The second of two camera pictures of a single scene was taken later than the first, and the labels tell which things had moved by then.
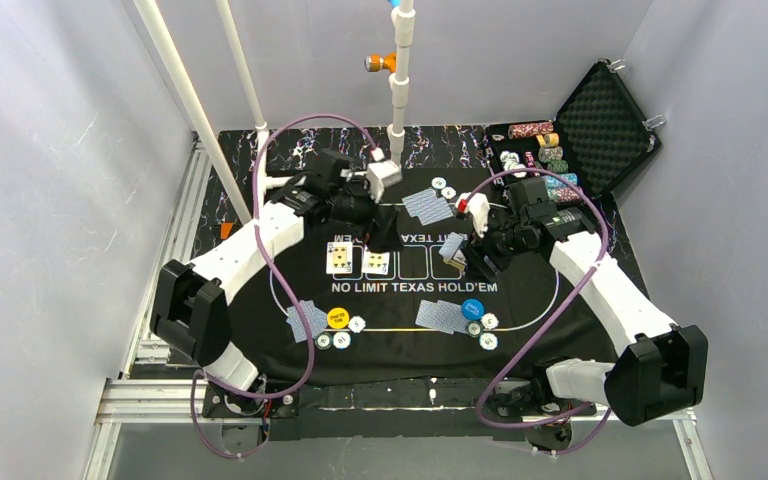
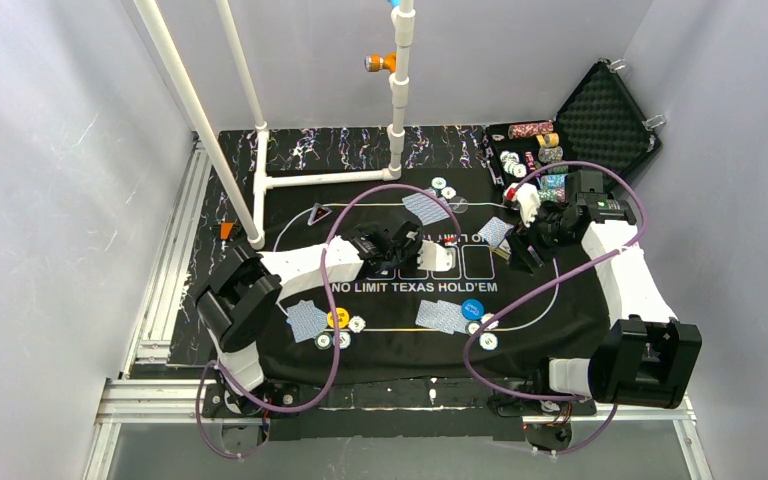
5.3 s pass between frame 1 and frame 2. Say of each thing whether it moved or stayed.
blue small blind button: stayed
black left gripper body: moved
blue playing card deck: moved
